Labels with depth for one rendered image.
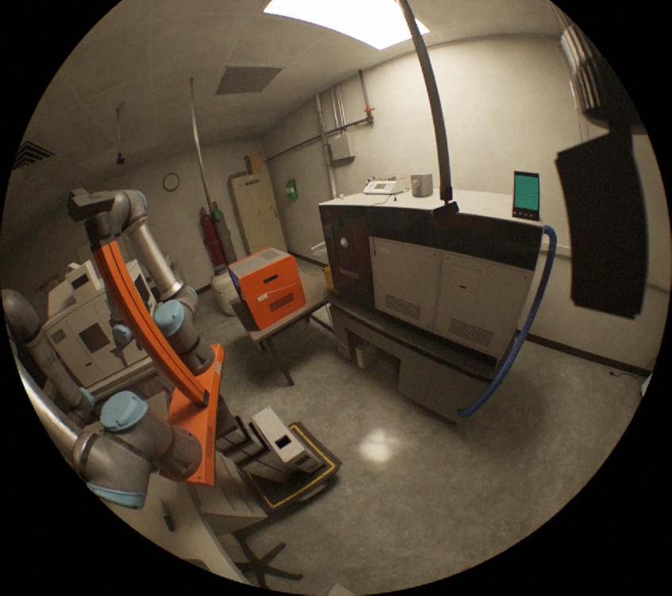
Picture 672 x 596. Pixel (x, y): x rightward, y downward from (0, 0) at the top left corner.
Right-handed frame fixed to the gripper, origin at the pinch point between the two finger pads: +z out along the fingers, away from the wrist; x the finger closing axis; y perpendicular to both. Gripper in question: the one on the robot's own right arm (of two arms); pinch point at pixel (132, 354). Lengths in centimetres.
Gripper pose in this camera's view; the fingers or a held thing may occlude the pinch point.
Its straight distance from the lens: 114.8
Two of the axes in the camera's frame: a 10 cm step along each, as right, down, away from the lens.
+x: -1.3, -2.6, 9.6
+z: -2.3, 9.5, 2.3
